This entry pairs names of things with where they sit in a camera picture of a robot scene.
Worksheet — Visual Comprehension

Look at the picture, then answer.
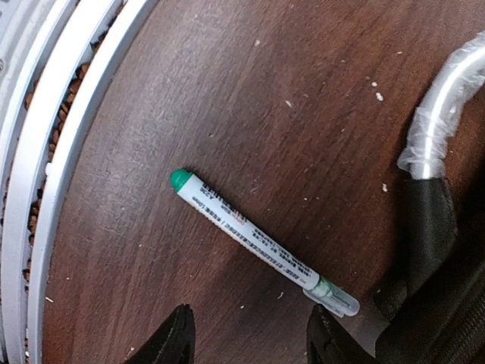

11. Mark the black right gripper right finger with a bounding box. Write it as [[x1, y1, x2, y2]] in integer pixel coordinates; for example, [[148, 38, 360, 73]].
[[306, 304, 375, 364]]

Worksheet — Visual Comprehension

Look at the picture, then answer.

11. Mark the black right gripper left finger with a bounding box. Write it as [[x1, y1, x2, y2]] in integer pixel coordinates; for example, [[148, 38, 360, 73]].
[[125, 304, 196, 364]]

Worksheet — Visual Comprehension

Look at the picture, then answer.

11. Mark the black student backpack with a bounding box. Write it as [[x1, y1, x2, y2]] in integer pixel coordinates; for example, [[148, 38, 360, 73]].
[[375, 33, 484, 363]]

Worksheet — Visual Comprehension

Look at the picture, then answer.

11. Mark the white pen green tip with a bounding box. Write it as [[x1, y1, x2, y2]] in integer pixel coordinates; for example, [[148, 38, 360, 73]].
[[171, 169, 360, 318]]

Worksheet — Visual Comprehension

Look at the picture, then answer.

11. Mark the aluminium front rail frame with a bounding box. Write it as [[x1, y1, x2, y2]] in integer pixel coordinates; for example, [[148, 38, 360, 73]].
[[1, 1, 155, 363]]

